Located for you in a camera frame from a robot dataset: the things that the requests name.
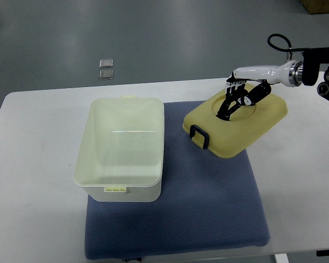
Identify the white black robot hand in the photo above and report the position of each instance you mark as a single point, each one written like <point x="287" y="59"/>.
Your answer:
<point x="247" y="86"/>

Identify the yellow box lid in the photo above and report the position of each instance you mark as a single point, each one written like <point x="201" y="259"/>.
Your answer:
<point x="227" y="138"/>

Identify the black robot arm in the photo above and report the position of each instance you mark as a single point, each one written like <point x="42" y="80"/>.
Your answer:
<point x="308" y="71"/>

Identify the brown cardboard box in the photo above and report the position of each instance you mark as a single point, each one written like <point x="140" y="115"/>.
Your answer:
<point x="316" y="6"/>

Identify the white storage box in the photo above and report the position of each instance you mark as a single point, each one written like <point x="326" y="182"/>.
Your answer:
<point x="121" y="153"/>

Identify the blue padded mat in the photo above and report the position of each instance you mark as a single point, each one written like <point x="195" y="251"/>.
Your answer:
<point x="206" y="203"/>

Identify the lower metal floor plate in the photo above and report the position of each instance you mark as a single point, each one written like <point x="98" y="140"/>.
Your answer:
<point x="106" y="74"/>

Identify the metal floor plate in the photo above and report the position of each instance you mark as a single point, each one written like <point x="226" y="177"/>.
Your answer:
<point x="106" y="74"/>
<point x="106" y="63"/>

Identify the upper metal floor plate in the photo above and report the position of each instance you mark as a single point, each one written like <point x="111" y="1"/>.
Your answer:
<point x="106" y="63"/>

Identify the black table bracket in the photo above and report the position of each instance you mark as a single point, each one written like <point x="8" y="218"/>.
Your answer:
<point x="322" y="253"/>

